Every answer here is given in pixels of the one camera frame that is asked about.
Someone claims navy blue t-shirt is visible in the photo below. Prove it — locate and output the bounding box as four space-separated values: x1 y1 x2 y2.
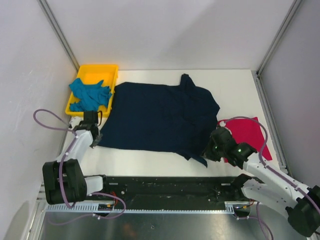
98 74 220 166

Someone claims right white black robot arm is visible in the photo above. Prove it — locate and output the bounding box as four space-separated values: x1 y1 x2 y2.
203 127 320 238

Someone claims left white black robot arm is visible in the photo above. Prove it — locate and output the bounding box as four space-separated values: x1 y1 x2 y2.
42 111 111 208

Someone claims teal crumpled t-shirt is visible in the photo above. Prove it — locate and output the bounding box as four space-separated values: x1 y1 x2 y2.
69 78 113 112

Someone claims folded magenta t-shirt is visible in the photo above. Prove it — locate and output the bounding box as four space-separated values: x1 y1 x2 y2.
218 118 265 151

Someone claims yellow plastic bin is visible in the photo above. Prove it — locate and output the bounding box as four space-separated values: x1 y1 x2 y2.
65 64 118 118

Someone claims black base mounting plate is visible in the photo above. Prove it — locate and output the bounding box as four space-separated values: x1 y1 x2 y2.
99 176 248 202

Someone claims slotted grey cable duct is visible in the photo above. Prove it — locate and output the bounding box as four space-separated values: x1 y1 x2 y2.
44 201 251 215

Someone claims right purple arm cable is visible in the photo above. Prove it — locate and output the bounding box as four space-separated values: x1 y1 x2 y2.
218 116 320 240

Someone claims left aluminium frame post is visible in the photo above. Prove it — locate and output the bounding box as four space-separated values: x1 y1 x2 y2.
37 0 80 72

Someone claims aluminium frame post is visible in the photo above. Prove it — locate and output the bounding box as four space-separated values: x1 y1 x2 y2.
256 0 305 77
37 0 80 72

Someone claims right aluminium frame post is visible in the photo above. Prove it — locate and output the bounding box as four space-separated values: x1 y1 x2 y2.
256 0 305 77

